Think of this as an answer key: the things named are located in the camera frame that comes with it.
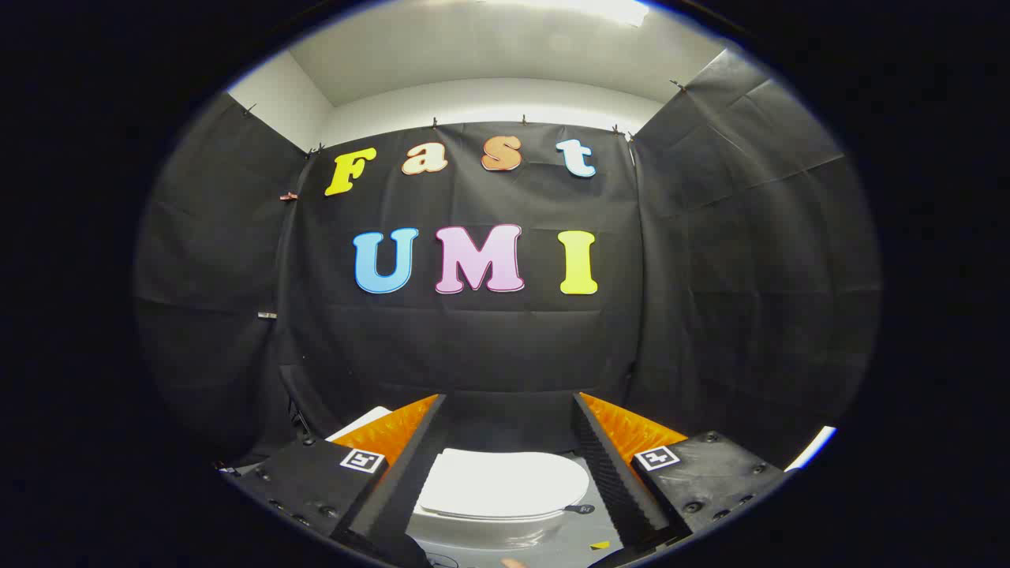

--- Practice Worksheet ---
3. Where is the black backdrop cloth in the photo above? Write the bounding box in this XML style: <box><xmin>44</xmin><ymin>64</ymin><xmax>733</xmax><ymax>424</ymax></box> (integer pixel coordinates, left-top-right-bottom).
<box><xmin>134</xmin><ymin>49</ymin><xmax>882</xmax><ymax>468</ymax></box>

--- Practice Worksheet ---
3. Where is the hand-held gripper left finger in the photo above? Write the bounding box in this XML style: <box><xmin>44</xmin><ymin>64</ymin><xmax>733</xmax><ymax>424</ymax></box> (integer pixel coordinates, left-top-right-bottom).
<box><xmin>221</xmin><ymin>393</ymin><xmax>449</xmax><ymax>562</ymax></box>

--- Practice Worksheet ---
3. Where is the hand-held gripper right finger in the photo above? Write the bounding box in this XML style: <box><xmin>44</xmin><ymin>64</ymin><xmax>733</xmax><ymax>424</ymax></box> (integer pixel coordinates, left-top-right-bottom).
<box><xmin>572</xmin><ymin>391</ymin><xmax>794</xmax><ymax>553</ymax></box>

